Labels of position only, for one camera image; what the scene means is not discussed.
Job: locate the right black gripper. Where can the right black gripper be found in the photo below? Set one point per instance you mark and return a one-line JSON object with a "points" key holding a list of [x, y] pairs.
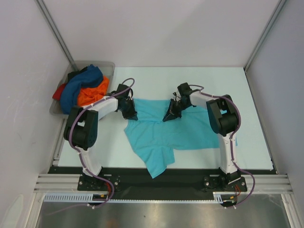
{"points": [[175, 108]]}

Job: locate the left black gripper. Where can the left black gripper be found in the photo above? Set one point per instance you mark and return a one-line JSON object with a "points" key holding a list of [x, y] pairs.
{"points": [[131, 115]]}

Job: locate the light blue t-shirt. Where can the light blue t-shirt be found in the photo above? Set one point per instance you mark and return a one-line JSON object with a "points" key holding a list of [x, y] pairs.
{"points": [[154, 140]]}

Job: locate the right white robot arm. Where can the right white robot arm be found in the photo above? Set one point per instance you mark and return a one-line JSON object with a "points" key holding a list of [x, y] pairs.
{"points": [[224, 119]]}

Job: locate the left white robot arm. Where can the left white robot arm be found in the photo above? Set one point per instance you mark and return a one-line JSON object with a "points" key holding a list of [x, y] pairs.
{"points": [[81, 128]]}

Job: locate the orange t-shirt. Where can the orange t-shirt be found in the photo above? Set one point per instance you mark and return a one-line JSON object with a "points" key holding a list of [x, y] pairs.
{"points": [[88, 96]]}

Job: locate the grey plastic tray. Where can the grey plastic tray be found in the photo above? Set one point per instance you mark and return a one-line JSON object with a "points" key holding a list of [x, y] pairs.
{"points": [[107, 68]]}

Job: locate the dark blue t-shirt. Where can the dark blue t-shirt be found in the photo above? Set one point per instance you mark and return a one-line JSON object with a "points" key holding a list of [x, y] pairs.
{"points": [[91, 78]]}

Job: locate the black t-shirt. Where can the black t-shirt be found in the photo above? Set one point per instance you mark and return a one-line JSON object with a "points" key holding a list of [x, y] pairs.
{"points": [[71, 75]]}

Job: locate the red t-shirt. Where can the red t-shirt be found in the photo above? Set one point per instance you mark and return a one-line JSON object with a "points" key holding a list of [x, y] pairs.
{"points": [[57, 94]]}

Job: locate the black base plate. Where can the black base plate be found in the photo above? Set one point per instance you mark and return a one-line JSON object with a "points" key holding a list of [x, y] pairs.
{"points": [[175, 184]]}

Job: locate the white cable duct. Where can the white cable duct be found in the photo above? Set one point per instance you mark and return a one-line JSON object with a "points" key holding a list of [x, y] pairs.
{"points": [[101, 197]]}

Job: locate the left aluminium corner post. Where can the left aluminium corner post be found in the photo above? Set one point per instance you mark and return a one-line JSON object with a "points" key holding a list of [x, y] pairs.
{"points": [[55, 31]]}

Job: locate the aluminium corner post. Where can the aluminium corner post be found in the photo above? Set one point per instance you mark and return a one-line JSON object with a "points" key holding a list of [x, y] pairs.
{"points": [[55, 31], [266, 31]]}

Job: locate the right aluminium corner post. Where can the right aluminium corner post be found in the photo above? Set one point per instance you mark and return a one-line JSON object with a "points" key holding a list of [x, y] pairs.
{"points": [[266, 31]]}

